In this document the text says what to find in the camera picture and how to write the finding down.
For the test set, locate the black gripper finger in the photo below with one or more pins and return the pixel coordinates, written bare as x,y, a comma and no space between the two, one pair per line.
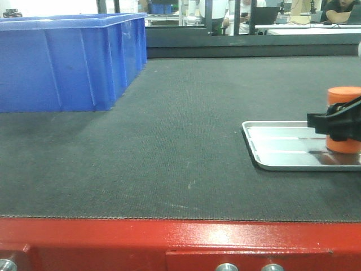
341,121

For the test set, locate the orange capacitor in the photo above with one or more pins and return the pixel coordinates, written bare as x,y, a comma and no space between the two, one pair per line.
342,94

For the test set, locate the black conveyor belt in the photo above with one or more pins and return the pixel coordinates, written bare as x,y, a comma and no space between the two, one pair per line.
172,147

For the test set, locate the silver metal tray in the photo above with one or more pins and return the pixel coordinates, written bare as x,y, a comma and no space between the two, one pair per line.
293,146

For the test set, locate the person in black shirt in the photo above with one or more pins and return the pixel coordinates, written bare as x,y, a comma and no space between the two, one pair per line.
337,11

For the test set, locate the black laptop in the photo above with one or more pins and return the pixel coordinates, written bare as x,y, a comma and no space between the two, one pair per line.
264,15

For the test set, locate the person in white shirt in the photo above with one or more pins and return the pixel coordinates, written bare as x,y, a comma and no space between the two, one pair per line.
221,15

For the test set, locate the large blue crate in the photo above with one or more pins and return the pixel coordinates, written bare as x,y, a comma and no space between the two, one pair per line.
63,63

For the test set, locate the red conveyor frame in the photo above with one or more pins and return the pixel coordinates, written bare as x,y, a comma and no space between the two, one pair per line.
90,244

